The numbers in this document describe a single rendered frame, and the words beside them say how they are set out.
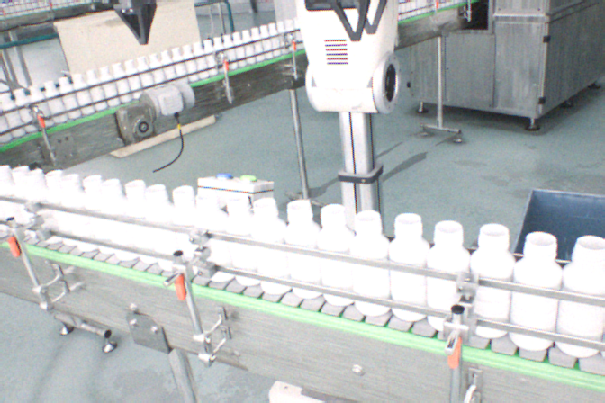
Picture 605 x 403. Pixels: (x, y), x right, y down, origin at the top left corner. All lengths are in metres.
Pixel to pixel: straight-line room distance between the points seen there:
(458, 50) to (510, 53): 0.45
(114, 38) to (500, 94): 3.21
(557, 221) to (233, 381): 1.41
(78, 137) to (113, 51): 2.59
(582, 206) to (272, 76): 1.93
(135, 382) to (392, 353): 1.68
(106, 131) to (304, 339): 1.70
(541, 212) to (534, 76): 3.07
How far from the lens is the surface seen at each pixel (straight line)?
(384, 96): 1.37
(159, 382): 2.36
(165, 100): 2.36
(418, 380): 0.87
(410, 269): 0.76
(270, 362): 1.00
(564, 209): 1.38
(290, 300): 0.91
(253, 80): 2.83
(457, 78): 4.72
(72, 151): 2.39
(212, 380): 2.28
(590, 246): 0.76
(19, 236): 1.23
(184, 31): 5.25
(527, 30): 4.37
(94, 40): 4.86
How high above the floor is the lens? 1.54
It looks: 27 degrees down
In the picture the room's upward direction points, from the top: 8 degrees counter-clockwise
